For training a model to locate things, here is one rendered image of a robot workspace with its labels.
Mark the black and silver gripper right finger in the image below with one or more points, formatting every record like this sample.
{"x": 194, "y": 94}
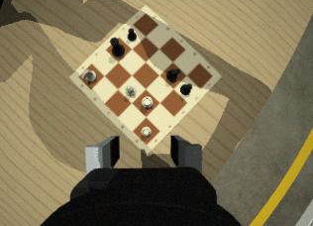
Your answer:
{"x": 185, "y": 154}

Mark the chessboard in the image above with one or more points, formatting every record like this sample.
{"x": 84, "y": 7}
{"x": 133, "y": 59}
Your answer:
{"x": 157, "y": 49}

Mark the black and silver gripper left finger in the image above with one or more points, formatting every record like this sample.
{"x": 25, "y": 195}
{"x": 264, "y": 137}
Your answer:
{"x": 103, "y": 155}

